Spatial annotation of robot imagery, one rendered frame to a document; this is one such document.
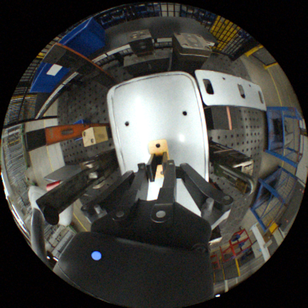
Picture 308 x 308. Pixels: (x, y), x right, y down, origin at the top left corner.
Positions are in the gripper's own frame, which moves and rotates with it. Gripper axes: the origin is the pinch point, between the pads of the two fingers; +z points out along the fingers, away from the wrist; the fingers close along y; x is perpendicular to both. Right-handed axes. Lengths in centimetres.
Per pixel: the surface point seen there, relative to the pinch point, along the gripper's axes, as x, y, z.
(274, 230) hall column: -502, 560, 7
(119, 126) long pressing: 8.6, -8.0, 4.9
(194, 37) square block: 28.7, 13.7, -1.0
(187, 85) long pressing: 15.6, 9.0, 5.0
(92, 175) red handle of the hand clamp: 0.0, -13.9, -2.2
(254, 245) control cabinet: -857, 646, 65
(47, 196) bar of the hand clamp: 1.7, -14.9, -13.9
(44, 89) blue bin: 34, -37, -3
